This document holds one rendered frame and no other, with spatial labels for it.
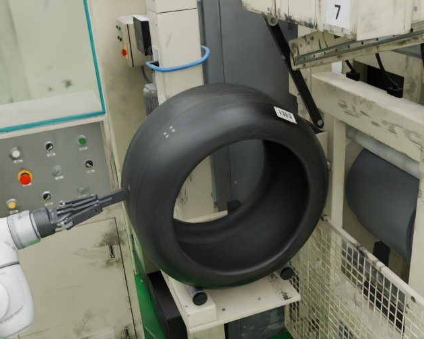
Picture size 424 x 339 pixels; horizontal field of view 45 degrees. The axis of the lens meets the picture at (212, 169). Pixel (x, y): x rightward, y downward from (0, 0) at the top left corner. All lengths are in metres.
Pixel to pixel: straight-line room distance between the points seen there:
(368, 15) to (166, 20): 0.67
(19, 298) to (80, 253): 0.86
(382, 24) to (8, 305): 1.04
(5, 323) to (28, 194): 0.83
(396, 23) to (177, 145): 0.56
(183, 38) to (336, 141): 0.66
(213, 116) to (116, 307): 1.28
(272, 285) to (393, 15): 0.95
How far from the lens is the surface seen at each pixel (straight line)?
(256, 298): 1.68
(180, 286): 1.65
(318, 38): 1.52
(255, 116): 1.31
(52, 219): 1.38
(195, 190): 1.78
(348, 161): 2.27
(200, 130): 1.27
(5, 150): 2.03
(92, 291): 2.29
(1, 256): 1.37
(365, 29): 1.13
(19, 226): 1.37
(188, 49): 1.62
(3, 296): 1.33
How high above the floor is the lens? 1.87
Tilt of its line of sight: 25 degrees down
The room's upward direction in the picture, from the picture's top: 5 degrees counter-clockwise
